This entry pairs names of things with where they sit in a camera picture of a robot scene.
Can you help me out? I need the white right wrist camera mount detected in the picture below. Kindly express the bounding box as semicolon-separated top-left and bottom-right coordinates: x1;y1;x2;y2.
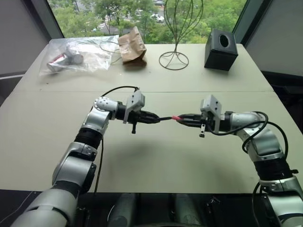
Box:
200;94;224;133

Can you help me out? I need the dark rounded shape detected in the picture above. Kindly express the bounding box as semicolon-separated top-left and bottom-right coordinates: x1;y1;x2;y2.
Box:
109;193;141;227

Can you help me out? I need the black tissue box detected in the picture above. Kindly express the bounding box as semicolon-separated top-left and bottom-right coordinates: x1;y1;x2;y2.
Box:
204;28;239;72

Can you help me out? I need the wire hat stand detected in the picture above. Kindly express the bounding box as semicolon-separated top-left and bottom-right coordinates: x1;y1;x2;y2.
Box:
159;0;205;70

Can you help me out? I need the thin white cord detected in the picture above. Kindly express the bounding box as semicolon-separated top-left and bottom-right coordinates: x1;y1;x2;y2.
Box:
99;40;122;65

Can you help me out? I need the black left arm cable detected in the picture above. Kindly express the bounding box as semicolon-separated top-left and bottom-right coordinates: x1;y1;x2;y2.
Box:
94;86;141;196

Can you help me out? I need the clear plastic bag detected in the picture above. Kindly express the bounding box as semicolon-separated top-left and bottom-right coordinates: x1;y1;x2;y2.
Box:
38;35;120;77

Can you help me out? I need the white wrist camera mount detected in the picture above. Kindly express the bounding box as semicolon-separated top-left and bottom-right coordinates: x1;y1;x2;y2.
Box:
122;90;146;124
200;94;224;133

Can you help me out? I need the crushed red silver can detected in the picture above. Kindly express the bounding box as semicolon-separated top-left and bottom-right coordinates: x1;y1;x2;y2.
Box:
46;53;70;73

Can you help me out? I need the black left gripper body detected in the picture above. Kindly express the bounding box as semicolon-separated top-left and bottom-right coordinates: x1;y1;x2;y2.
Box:
127;110;152;134

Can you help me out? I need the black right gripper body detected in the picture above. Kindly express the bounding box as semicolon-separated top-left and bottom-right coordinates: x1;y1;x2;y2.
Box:
198;113;215;138

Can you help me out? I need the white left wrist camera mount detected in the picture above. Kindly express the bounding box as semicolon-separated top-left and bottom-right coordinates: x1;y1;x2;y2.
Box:
122;90;146;124

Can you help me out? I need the brown paper bag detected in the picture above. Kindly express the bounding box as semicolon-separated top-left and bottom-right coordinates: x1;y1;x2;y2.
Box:
117;26;148;66

